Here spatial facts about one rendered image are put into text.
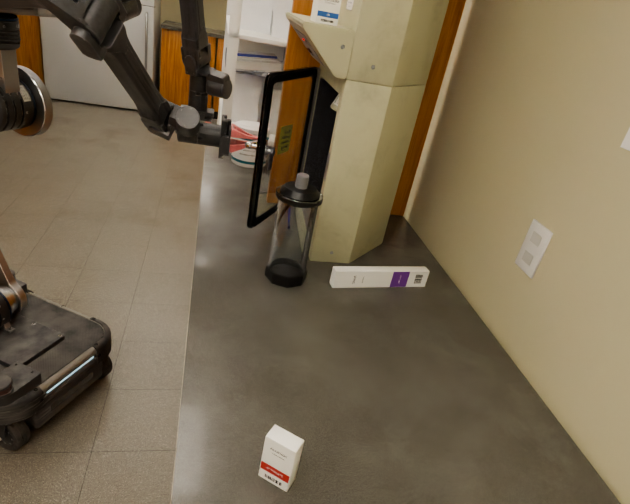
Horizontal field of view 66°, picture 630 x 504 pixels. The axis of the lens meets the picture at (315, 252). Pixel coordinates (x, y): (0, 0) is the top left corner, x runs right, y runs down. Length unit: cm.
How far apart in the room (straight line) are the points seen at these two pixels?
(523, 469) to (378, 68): 84
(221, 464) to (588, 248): 76
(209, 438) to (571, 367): 69
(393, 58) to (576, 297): 63
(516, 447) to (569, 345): 24
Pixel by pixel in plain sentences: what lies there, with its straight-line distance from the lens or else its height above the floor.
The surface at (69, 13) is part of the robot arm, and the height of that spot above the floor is 146.
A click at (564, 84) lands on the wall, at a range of 119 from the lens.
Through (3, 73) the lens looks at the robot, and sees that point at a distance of 161.
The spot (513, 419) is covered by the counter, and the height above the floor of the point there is 94.
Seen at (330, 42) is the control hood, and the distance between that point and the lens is 112.
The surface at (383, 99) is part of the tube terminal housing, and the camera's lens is 117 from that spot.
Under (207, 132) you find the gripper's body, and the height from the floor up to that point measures 121.
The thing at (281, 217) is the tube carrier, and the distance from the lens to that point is 109.
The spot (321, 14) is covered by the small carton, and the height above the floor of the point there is 153.
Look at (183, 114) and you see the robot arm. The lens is 123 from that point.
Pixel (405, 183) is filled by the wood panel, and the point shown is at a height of 106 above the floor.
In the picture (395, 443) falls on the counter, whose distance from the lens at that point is 87.
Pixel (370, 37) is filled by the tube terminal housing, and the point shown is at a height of 150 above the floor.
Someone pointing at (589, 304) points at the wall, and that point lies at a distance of 105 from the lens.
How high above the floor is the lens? 156
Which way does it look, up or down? 28 degrees down
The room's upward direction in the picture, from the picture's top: 12 degrees clockwise
